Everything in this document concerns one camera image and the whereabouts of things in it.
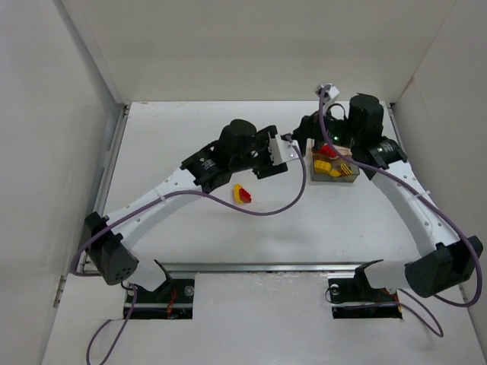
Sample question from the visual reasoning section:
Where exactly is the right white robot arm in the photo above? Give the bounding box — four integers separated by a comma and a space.
292, 84, 483, 306

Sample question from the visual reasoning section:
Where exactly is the yellow curved lego brick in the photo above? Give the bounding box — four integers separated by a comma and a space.
314, 160, 332, 175

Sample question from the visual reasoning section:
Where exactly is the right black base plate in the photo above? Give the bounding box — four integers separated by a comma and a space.
325, 278, 403, 319

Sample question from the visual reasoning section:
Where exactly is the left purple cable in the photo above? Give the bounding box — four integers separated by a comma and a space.
70, 133, 307, 365

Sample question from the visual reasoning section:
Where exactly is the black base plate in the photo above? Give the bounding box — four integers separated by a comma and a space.
121, 278, 195, 320
325, 278, 403, 319

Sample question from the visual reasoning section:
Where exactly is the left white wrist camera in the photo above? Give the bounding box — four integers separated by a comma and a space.
268, 135, 300, 166

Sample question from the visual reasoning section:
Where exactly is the purple cable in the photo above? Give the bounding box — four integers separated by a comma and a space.
70, 133, 307, 365
317, 87, 482, 338

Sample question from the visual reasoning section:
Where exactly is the yellow lego brick left cluster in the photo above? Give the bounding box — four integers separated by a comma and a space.
233, 184, 244, 204

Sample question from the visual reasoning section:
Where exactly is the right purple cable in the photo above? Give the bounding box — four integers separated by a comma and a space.
317, 87, 482, 338

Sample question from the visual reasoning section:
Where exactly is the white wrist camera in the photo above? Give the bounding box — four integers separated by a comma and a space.
268, 135, 300, 166
314, 83, 340, 106

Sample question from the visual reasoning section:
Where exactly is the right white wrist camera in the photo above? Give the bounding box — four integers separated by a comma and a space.
314, 83, 340, 106

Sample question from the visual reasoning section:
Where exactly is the grey transparent container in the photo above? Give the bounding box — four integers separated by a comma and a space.
310, 154, 360, 183

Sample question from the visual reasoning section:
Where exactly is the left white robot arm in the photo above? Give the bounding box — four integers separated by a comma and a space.
78, 119, 300, 292

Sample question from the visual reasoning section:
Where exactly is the yellow striped lego brick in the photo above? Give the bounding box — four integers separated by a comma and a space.
340, 163, 353, 176

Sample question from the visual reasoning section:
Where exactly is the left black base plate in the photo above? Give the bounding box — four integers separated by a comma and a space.
121, 278, 195, 320

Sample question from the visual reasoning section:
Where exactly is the red rectangular lego brick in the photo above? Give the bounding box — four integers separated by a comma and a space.
317, 144, 336, 155

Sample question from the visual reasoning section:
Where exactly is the red lego brick cluster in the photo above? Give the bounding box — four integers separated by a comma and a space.
238, 188, 252, 204

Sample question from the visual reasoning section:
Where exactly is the aluminium rail front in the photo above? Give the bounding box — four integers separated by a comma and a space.
162, 262, 364, 274

